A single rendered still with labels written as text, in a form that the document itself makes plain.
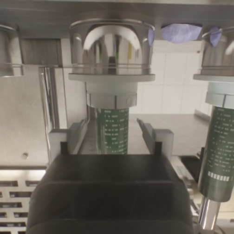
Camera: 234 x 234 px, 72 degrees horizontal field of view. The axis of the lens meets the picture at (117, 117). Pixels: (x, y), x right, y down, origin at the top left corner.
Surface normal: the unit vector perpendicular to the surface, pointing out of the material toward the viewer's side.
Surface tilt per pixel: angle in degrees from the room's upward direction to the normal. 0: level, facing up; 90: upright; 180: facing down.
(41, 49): 90
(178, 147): 180
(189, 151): 180
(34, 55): 90
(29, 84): 90
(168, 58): 90
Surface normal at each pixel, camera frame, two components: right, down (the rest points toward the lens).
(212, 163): -0.81, 0.15
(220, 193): -0.25, 0.27
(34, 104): 0.03, 0.28
